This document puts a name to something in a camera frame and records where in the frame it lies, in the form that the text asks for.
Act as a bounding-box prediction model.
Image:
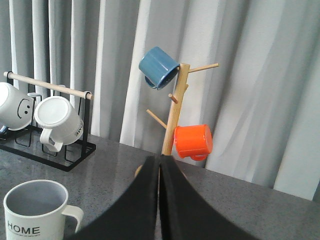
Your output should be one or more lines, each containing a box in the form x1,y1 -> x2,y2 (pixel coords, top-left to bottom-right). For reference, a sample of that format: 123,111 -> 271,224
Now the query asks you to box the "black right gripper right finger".
159,155 -> 255,240

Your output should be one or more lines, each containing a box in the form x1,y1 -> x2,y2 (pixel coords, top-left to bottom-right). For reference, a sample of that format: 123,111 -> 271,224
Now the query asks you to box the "white ribbed HOME mug hanging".
34,96 -> 84,152

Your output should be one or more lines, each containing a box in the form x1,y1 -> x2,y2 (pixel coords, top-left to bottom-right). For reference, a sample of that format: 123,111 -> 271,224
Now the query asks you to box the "grey pleated curtain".
0,0 -> 320,202

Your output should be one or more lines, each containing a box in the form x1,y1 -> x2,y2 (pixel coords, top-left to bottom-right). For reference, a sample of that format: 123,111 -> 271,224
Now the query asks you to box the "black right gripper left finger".
69,156 -> 160,240

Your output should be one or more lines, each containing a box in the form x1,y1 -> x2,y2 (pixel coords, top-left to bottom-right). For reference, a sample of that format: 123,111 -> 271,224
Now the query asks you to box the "black rack with wooden bar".
0,71 -> 97,172

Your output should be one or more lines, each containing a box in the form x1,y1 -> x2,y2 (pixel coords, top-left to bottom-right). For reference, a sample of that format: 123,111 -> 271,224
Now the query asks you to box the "orange enamel mug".
173,124 -> 213,161

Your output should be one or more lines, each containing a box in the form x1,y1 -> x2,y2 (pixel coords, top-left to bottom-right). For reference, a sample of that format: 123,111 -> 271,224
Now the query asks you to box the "white smiley face mug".
0,82 -> 35,131

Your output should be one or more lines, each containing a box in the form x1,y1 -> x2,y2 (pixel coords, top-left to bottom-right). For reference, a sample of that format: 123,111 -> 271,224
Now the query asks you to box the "wooden mug tree stand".
134,62 -> 220,179

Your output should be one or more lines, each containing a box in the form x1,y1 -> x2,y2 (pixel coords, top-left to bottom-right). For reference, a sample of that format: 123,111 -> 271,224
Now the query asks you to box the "blue enamel mug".
138,46 -> 180,90

